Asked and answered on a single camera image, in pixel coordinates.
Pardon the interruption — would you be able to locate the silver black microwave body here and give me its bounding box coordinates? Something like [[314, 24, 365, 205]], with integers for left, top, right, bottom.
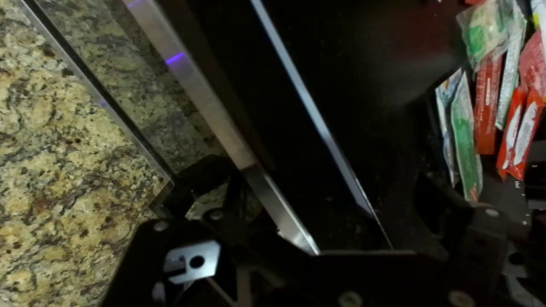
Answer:
[[249, 0, 546, 254]]

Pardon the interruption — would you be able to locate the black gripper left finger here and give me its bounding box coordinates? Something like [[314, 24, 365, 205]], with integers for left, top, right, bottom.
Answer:
[[101, 169, 355, 307]]

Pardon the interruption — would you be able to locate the red white sauce packet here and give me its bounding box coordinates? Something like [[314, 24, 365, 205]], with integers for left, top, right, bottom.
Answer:
[[505, 90, 546, 184], [493, 87, 527, 181]]

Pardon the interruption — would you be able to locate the white yellow sauce packet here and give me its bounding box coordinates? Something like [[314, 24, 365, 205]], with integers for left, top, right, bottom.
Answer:
[[531, 0, 546, 32]]

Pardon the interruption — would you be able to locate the long white sauce packet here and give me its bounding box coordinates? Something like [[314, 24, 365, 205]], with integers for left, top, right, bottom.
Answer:
[[493, 5, 529, 133]]

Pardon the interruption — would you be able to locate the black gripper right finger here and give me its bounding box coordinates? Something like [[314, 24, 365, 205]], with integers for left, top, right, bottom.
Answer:
[[413, 169, 546, 307]]

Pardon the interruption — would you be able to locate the white green sauce packet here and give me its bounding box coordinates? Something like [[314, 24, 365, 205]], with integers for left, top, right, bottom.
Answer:
[[433, 66, 468, 188]]

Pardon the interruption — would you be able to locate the clear green print packet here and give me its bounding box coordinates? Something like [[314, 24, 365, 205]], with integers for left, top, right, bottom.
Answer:
[[456, 0, 527, 72]]

